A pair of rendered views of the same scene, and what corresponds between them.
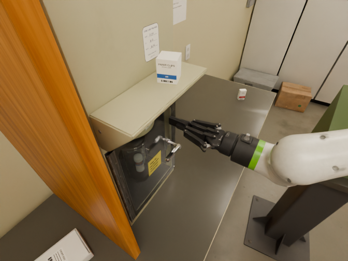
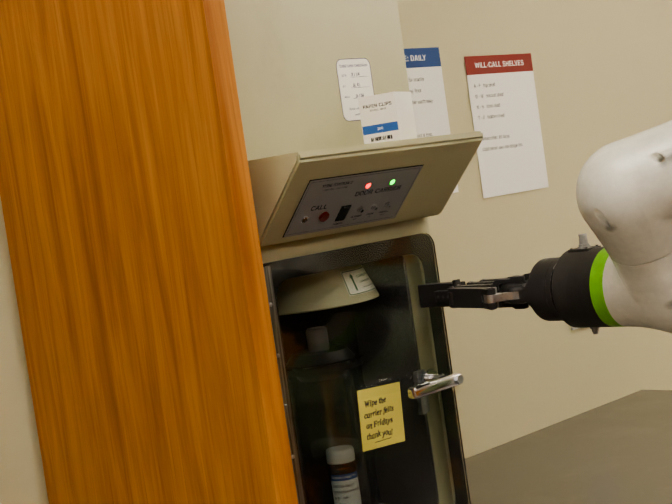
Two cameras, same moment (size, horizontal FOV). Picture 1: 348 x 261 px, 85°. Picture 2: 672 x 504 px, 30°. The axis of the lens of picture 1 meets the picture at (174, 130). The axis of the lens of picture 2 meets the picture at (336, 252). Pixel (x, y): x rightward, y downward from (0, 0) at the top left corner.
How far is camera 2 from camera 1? 1.16 m
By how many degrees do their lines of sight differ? 42
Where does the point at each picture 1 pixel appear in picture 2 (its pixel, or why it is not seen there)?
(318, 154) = (626, 145)
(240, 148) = (566, 263)
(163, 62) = (371, 102)
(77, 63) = not seen: hidden behind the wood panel
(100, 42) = (265, 60)
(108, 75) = (272, 113)
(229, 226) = not seen: outside the picture
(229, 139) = (547, 262)
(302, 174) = (604, 182)
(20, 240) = not seen: outside the picture
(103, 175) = (247, 215)
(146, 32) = (344, 68)
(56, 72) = (219, 30)
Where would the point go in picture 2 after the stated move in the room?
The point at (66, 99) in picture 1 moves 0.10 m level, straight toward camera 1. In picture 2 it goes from (222, 61) to (247, 47)
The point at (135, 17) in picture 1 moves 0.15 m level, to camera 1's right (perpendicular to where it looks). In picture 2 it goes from (324, 41) to (441, 20)
